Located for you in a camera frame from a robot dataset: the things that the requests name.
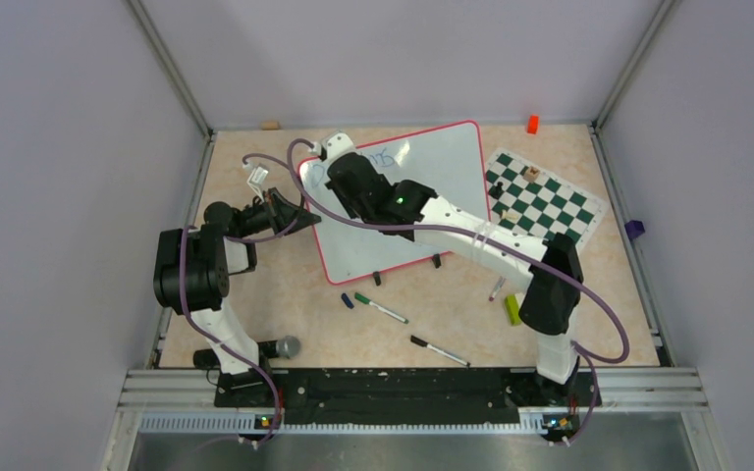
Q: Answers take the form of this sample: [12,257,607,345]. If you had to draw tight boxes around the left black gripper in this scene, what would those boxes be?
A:
[237,186,321,237]

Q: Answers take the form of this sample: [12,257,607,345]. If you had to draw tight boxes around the white board with pink frame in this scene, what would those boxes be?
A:
[313,121,490,285]

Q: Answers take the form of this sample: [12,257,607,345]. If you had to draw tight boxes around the blue marker cap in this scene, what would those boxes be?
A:
[341,293,354,309]

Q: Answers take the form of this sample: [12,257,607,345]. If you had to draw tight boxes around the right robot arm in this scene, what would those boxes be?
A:
[326,152,583,404]

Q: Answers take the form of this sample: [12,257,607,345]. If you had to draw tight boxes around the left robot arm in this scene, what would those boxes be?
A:
[153,188,321,406]

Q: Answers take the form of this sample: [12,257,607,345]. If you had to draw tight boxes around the small cork piece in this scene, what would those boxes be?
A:
[260,121,281,131]

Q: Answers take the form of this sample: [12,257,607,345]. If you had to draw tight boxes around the green capped marker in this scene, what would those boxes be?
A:
[354,292,409,324]

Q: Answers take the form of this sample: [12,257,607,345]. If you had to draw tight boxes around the black chess pawn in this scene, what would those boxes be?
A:
[488,182,504,199]

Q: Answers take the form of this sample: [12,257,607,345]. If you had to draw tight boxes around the black grey microphone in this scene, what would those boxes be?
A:
[192,336,301,370]

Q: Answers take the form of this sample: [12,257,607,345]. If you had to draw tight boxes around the cream chess piece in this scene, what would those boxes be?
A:
[501,210,520,220]

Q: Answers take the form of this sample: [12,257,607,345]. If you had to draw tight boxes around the green white chessboard mat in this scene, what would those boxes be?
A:
[485,148,609,251]

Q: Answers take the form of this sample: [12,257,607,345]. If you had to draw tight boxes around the black capped marker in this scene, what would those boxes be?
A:
[409,335,471,368]

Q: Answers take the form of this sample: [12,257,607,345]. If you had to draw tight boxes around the pink purple marker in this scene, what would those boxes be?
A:
[488,277,507,302]

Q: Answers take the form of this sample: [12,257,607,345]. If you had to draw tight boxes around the wooden cube chess piece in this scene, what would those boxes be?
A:
[522,167,541,183]

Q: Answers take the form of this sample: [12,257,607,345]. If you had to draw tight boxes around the orange toy block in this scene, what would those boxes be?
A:
[526,115,541,135]

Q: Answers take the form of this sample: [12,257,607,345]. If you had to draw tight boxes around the green white toy brick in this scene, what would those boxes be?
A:
[505,294,522,326]

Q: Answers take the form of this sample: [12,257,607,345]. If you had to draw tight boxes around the purple toy block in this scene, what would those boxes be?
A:
[624,220,646,240]

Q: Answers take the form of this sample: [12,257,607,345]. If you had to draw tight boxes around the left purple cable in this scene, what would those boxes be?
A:
[178,152,306,449]

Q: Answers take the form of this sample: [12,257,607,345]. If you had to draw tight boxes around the purple cable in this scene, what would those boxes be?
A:
[178,152,306,449]
[286,137,630,449]

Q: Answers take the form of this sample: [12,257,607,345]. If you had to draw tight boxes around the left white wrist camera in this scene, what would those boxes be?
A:
[247,166,269,188]

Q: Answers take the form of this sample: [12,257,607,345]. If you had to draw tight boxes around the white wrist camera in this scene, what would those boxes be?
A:
[313,131,356,163]
[247,166,269,188]

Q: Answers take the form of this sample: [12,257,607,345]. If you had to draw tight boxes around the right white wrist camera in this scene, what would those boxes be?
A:
[313,131,356,163]

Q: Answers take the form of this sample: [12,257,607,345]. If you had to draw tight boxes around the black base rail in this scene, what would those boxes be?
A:
[214,367,600,426]

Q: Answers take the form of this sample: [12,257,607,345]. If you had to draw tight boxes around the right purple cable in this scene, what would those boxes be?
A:
[286,137,630,449]

